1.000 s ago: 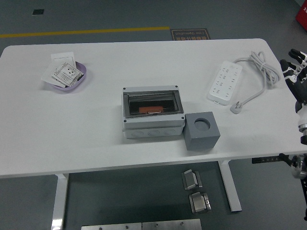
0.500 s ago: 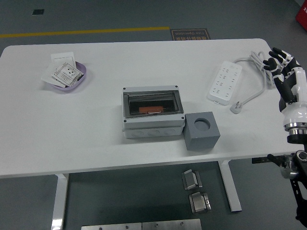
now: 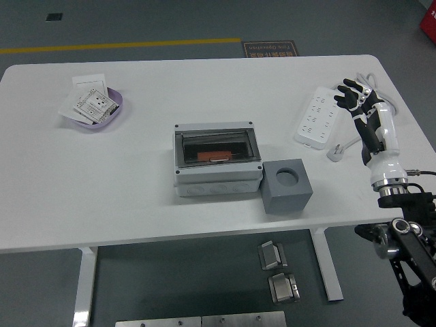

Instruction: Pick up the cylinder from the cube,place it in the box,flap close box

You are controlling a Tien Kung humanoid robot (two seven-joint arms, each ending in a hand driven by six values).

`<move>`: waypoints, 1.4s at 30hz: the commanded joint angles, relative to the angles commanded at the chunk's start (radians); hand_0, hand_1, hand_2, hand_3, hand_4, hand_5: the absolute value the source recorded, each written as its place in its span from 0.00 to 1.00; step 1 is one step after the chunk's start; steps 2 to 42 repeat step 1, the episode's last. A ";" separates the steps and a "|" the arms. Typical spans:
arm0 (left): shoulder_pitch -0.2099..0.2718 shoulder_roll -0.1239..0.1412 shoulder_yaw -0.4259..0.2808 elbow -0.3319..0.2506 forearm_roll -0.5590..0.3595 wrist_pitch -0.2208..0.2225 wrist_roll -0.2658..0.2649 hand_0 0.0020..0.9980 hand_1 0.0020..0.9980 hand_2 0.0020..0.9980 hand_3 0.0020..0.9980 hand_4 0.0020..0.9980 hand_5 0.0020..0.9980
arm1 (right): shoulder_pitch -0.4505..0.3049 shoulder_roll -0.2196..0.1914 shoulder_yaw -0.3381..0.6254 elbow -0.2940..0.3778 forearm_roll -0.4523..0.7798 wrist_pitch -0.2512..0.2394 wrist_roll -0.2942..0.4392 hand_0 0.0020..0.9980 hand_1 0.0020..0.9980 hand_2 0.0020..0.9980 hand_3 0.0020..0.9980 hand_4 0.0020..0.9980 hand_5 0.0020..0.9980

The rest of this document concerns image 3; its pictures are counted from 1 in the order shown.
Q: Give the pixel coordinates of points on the white patterned socket panel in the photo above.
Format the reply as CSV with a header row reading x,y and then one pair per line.
x,y
95,102

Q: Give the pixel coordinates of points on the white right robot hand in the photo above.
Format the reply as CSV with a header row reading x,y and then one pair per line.
x,y
386,153

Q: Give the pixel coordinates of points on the plain white switch plate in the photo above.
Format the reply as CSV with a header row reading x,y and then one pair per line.
x,y
88,81

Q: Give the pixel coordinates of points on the grey junction box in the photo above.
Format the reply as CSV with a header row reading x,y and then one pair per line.
x,y
214,180

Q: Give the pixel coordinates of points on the orange cylinder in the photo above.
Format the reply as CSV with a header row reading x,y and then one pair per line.
x,y
204,156

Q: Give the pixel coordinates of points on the small metal clamp block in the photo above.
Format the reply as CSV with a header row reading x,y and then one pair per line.
x,y
270,255
282,289

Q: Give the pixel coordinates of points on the grey cube with round hole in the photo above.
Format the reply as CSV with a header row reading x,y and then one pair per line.
x,y
282,201

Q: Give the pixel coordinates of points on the yellow floor tape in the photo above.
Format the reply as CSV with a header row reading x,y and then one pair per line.
x,y
136,44

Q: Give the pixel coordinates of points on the purple plastic tray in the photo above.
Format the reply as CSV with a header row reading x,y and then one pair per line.
x,y
98,126

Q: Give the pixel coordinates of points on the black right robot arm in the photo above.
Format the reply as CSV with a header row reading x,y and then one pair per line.
x,y
415,245

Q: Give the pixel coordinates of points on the white power strip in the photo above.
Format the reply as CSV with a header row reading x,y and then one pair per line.
x,y
313,126

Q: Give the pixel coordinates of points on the red object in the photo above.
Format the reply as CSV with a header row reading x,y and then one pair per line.
x,y
430,20

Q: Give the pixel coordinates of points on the grey metal plate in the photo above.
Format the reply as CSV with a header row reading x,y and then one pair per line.
x,y
156,322
243,320

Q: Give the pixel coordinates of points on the white flat panel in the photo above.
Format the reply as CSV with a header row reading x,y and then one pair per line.
x,y
68,105

